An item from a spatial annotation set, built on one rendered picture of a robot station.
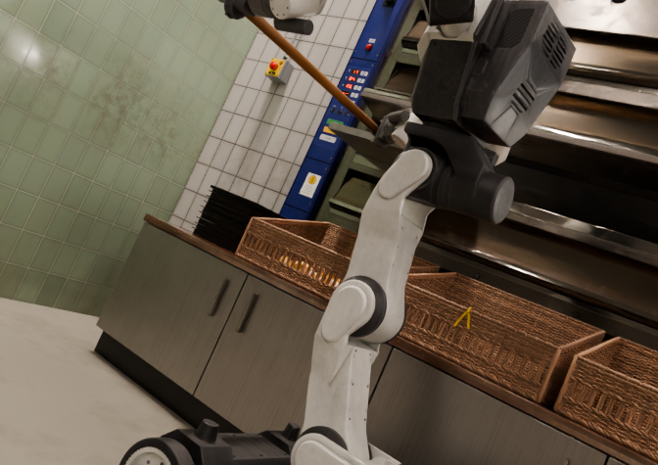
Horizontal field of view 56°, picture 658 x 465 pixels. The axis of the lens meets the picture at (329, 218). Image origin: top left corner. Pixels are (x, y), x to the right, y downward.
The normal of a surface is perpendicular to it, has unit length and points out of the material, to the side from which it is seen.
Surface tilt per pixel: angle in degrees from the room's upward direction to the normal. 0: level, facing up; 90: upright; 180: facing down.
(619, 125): 70
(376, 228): 114
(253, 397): 90
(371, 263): 90
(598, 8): 90
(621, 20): 90
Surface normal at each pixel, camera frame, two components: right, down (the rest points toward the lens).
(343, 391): -0.49, -0.29
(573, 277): -0.33, -0.58
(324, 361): -0.67, 0.10
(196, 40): 0.76, 0.30
